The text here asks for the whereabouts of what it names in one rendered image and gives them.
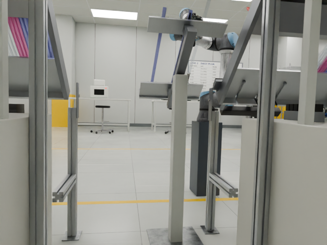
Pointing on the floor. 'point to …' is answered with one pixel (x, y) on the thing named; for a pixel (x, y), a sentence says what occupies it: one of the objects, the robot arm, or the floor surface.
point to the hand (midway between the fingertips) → (198, 38)
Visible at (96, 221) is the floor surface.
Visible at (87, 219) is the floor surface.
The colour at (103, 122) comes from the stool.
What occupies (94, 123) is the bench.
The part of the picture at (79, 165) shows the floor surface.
